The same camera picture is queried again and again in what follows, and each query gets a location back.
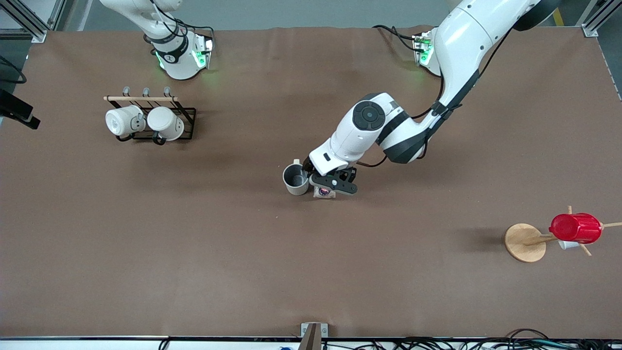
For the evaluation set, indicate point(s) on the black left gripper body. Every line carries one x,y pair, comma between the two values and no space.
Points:
307,166

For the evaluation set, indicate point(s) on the aluminium frame profile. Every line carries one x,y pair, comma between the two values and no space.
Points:
29,26
595,24

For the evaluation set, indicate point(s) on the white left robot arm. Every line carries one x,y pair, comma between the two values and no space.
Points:
369,131

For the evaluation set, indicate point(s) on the plain white mug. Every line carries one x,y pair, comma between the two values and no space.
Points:
165,121

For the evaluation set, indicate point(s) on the wooden mug tree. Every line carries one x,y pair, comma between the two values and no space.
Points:
522,243

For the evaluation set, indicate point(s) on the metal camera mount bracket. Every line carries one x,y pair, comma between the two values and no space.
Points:
313,335

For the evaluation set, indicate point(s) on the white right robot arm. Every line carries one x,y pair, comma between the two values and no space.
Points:
180,65

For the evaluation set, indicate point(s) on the grey ceramic mug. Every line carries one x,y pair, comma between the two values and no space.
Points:
296,187

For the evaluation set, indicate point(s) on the small white cup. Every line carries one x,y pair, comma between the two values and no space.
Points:
567,245

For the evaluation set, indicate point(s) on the blue white milk carton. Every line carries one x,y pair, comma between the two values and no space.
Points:
324,194

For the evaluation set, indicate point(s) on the red plastic cup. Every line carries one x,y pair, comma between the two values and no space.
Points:
576,228

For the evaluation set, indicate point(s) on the white mug with face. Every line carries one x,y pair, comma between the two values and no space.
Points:
121,120

